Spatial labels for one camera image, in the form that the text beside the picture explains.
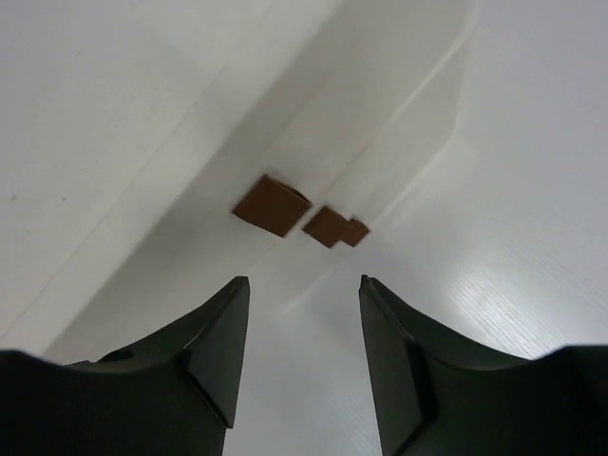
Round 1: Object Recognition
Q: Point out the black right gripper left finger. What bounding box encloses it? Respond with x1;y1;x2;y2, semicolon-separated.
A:
1;276;250;455

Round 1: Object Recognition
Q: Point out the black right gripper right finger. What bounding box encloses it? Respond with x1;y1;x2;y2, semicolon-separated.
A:
359;276;607;455

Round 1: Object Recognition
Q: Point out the brown bottom drawer handle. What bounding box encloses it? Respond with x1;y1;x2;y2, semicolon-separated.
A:
341;218;371;247

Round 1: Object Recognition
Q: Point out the brown drawer handle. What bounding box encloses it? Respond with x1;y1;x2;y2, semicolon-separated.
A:
341;218;371;247
302;205;349;249
232;174;312;238

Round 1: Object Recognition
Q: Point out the white drawer cabinet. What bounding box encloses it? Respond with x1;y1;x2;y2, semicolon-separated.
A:
1;1;478;363

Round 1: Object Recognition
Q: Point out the brown middle drawer handle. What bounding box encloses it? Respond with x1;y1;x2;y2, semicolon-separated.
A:
302;205;349;249

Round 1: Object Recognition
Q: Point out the brown top drawer handle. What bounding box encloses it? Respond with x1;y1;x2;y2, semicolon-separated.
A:
232;174;312;238

